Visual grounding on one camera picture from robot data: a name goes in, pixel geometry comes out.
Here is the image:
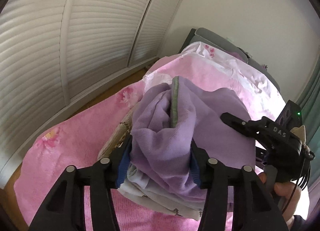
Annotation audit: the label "grey headboard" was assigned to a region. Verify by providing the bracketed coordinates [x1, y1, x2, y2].
[179, 28, 280, 91]

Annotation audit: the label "white louvered wardrobe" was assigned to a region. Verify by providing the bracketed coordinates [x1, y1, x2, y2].
[1, 0, 182, 187]

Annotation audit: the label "white printed garment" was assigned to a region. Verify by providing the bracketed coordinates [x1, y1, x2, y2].
[118, 184, 203, 221]

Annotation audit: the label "light blue garment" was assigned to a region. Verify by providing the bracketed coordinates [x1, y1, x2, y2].
[120, 164, 204, 207]

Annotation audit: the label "purple sweatshirt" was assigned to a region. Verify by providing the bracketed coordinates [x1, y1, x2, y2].
[130, 76, 255, 202]

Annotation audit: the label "lilac shirt green stripes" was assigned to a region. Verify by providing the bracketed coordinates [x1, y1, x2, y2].
[170, 76, 179, 128]

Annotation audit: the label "pink floral bed blanket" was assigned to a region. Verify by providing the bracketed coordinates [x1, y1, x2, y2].
[14, 42, 285, 224]

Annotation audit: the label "person right hand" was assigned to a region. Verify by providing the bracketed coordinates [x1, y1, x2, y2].
[273, 182, 302, 230]

